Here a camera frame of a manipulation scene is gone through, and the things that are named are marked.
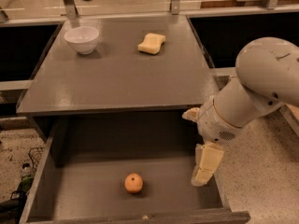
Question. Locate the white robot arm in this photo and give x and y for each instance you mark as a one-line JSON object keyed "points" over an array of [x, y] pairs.
{"points": [[267, 78]]}

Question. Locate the metal post left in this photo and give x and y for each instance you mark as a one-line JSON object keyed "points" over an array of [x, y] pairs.
{"points": [[71, 10]]}

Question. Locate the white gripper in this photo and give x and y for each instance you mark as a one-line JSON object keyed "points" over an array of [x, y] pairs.
{"points": [[213, 122]]}

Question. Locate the yellow sponge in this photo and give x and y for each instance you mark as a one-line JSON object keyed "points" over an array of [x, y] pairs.
{"points": [[151, 43]]}

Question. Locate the grey cabinet with counter top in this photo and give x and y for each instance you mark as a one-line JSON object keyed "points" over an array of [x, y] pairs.
{"points": [[117, 76]]}

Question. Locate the black wire basket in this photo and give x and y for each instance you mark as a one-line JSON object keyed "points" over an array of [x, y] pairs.
{"points": [[35, 154]]}

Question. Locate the green plastic bottle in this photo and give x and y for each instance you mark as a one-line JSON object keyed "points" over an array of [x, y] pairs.
{"points": [[26, 178]]}

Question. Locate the white ceramic bowl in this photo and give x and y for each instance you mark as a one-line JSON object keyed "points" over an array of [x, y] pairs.
{"points": [[83, 39]]}

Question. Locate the open grey top drawer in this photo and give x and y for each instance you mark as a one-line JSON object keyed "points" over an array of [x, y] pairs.
{"points": [[80, 178]]}

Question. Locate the orange fruit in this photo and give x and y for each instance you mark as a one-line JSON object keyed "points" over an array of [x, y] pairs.
{"points": [[133, 183]]}

